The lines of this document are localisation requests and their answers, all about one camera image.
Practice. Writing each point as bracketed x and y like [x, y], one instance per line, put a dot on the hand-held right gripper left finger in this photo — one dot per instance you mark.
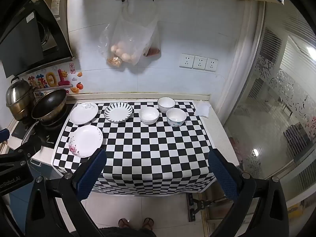
[91, 175]

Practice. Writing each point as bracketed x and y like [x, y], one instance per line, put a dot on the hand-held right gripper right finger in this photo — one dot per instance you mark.
[222, 175]

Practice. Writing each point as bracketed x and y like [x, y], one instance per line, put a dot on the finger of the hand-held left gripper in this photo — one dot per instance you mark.
[26, 150]
[3, 135]

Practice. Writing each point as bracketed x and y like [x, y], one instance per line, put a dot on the white plate with pink flowers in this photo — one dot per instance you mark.
[86, 139]

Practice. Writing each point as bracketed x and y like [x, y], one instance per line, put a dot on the white plate with grey print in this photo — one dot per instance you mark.
[84, 114]

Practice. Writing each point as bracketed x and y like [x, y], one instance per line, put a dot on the black striped white plate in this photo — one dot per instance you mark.
[118, 113]

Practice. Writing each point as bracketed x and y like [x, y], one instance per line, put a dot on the white bowl with blue pattern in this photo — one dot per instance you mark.
[176, 117]

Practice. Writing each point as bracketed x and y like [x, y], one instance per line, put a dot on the plain white bowl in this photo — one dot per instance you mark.
[148, 115]

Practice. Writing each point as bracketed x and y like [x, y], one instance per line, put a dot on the white bowl with dark rim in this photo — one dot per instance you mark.
[166, 103]

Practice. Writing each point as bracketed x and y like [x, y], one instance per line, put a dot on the black induction cooktop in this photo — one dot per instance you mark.
[47, 135]

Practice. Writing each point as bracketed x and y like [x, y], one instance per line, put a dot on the steel steamer pot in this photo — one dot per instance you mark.
[18, 96]

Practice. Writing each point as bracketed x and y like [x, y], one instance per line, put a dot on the person's left foot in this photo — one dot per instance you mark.
[123, 223]

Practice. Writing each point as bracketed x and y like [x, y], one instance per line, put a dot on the person's foot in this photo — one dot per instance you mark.
[123, 223]
[148, 223]

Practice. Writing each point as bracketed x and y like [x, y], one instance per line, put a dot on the black and white checkered mat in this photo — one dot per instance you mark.
[148, 150]

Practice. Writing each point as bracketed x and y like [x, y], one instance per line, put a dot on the white tissue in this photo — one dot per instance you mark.
[202, 108]

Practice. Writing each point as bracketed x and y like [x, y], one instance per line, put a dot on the person's right foot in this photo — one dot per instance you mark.
[148, 223]

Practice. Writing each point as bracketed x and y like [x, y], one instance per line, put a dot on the patterned glass sliding door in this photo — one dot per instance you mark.
[271, 103]

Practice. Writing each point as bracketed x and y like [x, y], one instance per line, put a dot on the black range hood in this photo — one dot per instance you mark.
[22, 42]

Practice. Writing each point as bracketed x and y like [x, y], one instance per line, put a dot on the plastic bag with brown snacks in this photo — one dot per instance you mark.
[109, 54]

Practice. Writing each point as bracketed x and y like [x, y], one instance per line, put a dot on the clear plastic bag of eggs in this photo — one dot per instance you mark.
[130, 42]

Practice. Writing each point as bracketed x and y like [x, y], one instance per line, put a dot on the plastic bag with red contents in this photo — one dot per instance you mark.
[153, 48]

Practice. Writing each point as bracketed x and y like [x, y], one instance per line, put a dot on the colourful lettering wall sticker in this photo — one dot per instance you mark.
[48, 79]

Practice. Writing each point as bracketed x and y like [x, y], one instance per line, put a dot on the persimmon wall sticker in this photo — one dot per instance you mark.
[79, 86]

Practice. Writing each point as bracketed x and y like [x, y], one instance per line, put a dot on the red seal wall sticker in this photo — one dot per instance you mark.
[71, 68]

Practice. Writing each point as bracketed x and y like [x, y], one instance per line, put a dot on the white wall socket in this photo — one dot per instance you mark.
[186, 61]
[199, 63]
[211, 65]

